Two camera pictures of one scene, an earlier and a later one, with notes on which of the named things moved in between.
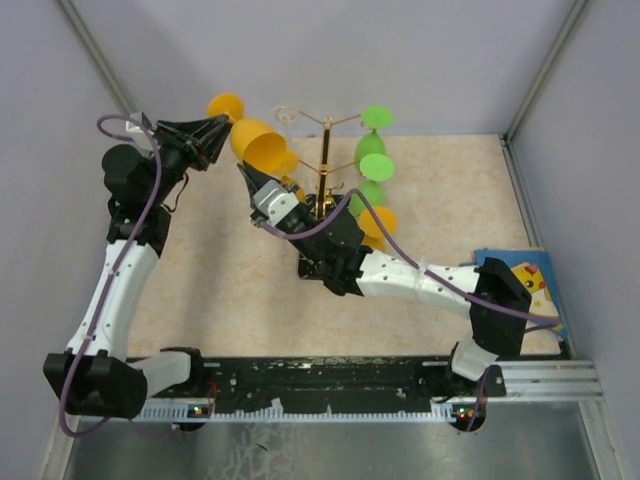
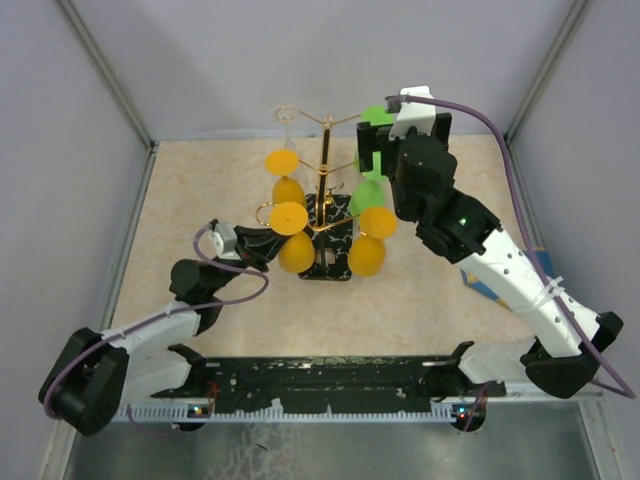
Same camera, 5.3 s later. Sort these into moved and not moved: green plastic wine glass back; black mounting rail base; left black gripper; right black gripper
Moved: left black gripper; right black gripper
Not moved: green plastic wine glass back; black mounting rail base
